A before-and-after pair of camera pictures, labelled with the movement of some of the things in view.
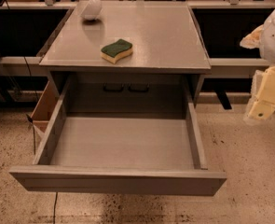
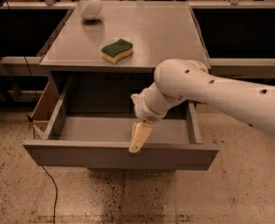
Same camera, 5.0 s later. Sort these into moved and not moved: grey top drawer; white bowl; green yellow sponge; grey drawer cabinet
Moved: grey top drawer
Not moved: grey drawer cabinet; green yellow sponge; white bowl
